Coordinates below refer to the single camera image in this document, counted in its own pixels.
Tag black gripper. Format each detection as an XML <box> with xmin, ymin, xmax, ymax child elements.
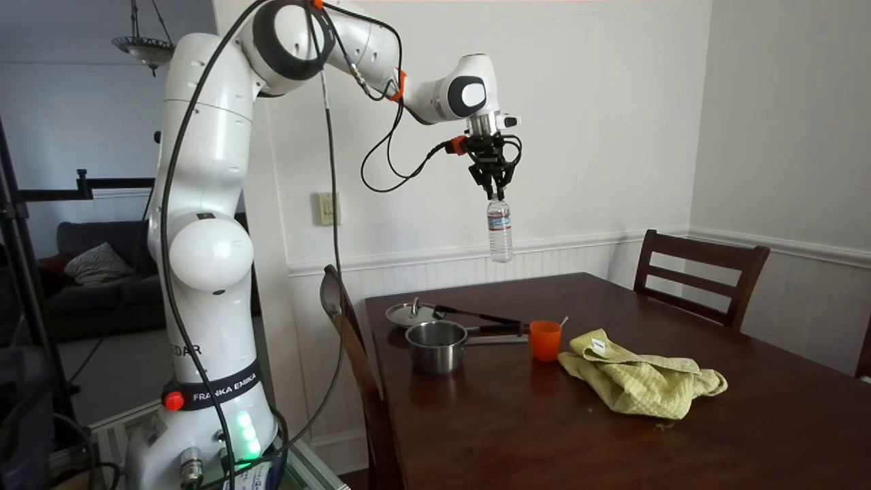
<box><xmin>466</xmin><ymin>133</ymin><xmax>526</xmax><ymax>203</ymax></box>

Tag clear plastic water bottle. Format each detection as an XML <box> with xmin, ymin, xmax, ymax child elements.
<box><xmin>483</xmin><ymin>195</ymin><xmax>516</xmax><ymax>266</ymax></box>

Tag black kitchen tongs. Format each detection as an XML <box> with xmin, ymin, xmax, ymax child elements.
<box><xmin>432</xmin><ymin>301</ymin><xmax>528</xmax><ymax>338</ymax></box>

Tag orange plastic cup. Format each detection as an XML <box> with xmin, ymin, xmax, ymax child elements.
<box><xmin>526</xmin><ymin>319</ymin><xmax>565</xmax><ymax>368</ymax></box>

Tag dark wooden slat-back chair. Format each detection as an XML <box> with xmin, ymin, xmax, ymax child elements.
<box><xmin>632</xmin><ymin>225</ymin><xmax>773</xmax><ymax>334</ymax></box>

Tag dark wooden curved-back chair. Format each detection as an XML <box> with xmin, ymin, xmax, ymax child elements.
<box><xmin>319</xmin><ymin>263</ymin><xmax>403</xmax><ymax>490</ymax></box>

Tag yellow-green cloth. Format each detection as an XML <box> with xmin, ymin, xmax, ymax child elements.
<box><xmin>554</xmin><ymin>326</ymin><xmax>733</xmax><ymax>421</ymax></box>

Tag hanging metal chandelier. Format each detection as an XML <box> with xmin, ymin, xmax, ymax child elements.
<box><xmin>111</xmin><ymin>0</ymin><xmax>177</xmax><ymax>77</ymax></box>

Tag dark grey sofa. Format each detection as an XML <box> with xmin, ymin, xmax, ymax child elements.
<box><xmin>38</xmin><ymin>218</ymin><xmax>172</xmax><ymax>346</ymax></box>

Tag grey sofa pillow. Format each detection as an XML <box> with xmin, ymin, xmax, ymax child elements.
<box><xmin>62</xmin><ymin>240</ymin><xmax>135</xmax><ymax>288</ymax></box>

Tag black cable to gripper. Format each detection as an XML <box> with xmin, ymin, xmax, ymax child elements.
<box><xmin>308</xmin><ymin>0</ymin><xmax>475</xmax><ymax>198</ymax></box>

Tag beige wall light switch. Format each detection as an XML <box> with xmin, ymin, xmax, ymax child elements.
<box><xmin>311</xmin><ymin>188</ymin><xmax>345</xmax><ymax>229</ymax></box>

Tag steel saucepan with handle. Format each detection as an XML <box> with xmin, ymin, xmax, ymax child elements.
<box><xmin>403</xmin><ymin>319</ymin><xmax>530</xmax><ymax>379</ymax></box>

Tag black cable along robot base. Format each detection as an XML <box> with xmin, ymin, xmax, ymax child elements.
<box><xmin>155</xmin><ymin>0</ymin><xmax>302</xmax><ymax>490</ymax></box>

